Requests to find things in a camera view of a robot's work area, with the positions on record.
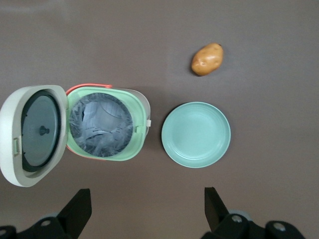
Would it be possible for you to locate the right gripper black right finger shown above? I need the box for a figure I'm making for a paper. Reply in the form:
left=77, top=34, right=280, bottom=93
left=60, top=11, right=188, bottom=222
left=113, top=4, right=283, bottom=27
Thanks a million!
left=201, top=187, right=268, bottom=239

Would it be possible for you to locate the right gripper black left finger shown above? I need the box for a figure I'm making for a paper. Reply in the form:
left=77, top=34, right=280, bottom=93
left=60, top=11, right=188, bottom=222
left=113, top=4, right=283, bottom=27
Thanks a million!
left=16, top=188, right=92, bottom=239

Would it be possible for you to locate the cream rice cooker orange handle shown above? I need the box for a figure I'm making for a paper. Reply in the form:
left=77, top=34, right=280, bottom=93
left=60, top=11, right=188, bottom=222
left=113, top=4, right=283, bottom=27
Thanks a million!
left=0, top=83, right=152, bottom=188

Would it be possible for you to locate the pale green round plate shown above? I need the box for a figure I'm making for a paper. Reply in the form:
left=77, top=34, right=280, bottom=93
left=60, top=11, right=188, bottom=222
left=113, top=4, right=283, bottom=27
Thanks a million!
left=161, top=101, right=231, bottom=169

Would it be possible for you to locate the crumpled clear plastic bag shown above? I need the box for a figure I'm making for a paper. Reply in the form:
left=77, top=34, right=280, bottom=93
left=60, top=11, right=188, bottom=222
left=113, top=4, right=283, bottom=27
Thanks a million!
left=69, top=94, right=133, bottom=158

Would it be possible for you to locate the brown table cloth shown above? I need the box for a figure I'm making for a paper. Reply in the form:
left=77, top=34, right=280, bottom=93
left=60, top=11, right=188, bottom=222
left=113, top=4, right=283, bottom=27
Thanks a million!
left=0, top=0, right=319, bottom=239

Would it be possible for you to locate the brown potato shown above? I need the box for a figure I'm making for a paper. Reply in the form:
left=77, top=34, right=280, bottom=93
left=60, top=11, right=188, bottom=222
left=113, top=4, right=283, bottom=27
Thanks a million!
left=191, top=43, right=224, bottom=77

